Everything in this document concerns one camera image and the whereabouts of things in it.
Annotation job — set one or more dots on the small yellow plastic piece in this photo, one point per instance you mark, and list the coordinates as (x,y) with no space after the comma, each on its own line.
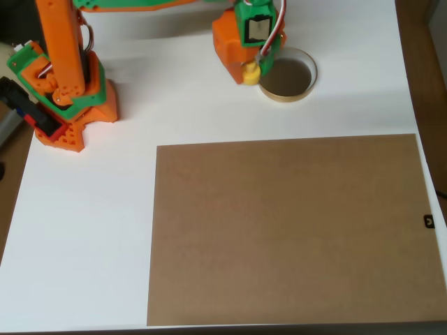
(251,75)

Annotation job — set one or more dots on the white board sheet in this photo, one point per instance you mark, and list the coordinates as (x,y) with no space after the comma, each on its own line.
(209,104)

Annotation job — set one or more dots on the orange gripper black servo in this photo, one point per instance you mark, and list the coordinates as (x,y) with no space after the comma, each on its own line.
(228,52)

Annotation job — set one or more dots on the orange green robot arm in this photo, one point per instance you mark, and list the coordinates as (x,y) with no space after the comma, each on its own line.
(59,52)

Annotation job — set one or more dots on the brown cardboard mat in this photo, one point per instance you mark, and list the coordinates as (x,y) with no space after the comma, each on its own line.
(279,227)

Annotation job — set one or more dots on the black red clamp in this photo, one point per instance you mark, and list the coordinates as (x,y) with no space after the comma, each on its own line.
(35,115)

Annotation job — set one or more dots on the grey metal bar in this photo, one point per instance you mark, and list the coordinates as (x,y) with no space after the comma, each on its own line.
(7,127)

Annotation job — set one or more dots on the round wooden-rimmed cup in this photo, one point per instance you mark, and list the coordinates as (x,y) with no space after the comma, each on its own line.
(290,80)

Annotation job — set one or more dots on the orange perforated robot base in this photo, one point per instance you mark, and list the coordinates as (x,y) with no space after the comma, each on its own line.
(101,111)

